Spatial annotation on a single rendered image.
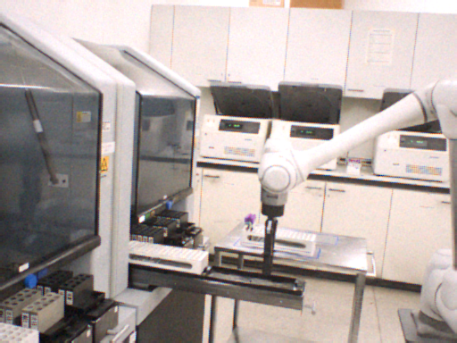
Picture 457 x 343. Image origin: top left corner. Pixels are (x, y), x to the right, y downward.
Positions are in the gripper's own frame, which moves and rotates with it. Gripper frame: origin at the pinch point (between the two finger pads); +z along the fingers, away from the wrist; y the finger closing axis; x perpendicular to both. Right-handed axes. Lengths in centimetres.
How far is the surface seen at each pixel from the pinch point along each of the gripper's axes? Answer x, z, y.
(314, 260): 14.4, 6.2, -28.4
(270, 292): 2.2, 8.0, 5.1
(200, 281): -21.4, 8.3, 5.0
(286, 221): -16, 44, -230
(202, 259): -22.2, 1.7, 1.6
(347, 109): 23, -50, -294
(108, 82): -47, -55, 25
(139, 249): -45.2, 1.7, 1.5
